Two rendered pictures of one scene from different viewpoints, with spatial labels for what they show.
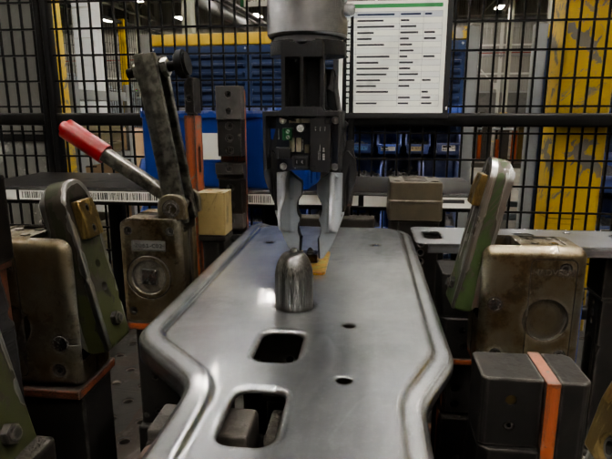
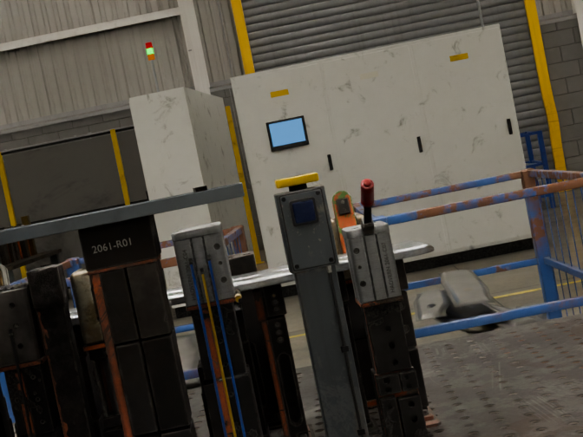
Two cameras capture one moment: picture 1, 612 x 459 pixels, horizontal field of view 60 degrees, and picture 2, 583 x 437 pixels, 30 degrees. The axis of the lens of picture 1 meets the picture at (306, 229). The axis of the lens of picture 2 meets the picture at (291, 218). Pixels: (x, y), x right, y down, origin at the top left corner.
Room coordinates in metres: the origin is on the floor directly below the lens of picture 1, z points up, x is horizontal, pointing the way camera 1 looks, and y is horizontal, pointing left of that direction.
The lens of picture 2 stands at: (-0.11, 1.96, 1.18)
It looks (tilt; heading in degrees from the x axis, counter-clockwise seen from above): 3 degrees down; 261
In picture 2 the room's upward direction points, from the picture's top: 11 degrees counter-clockwise
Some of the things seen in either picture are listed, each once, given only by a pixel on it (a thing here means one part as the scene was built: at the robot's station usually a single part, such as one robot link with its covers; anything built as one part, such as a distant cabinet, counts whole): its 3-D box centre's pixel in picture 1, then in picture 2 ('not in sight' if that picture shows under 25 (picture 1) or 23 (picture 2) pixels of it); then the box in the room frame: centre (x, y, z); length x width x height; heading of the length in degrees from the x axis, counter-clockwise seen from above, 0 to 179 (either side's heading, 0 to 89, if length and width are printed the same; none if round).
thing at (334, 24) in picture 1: (311, 20); not in sight; (0.52, 0.00, 1.24); 0.08 x 0.08 x 0.05
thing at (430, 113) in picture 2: not in sight; (379, 138); (-2.52, -7.60, 1.22); 2.40 x 0.54 x 2.45; 170
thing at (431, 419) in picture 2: not in sight; (399, 336); (-0.54, 0.12, 0.84); 0.18 x 0.06 x 0.29; 84
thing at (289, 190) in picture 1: (286, 217); not in sight; (0.52, 0.02, 1.05); 0.06 x 0.03 x 0.09; 174
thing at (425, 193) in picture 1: (409, 290); not in sight; (0.80, -0.16, 0.88); 0.08 x 0.08 x 0.36; 84
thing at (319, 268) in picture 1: (310, 258); not in sight; (0.55, 0.00, 1.01); 0.08 x 0.04 x 0.01; 174
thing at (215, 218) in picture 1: (219, 331); not in sight; (0.64, 0.11, 0.88); 0.04 x 0.04 x 0.36; 84
